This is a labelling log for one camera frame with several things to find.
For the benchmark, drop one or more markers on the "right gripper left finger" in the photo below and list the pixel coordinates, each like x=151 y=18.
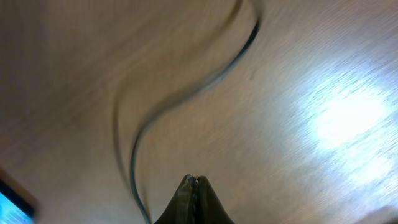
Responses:
x=178 y=209

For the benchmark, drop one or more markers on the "blue Galaxy smartphone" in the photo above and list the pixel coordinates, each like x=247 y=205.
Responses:
x=14 y=209

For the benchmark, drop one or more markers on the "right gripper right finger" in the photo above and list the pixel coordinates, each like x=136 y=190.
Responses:
x=209 y=209

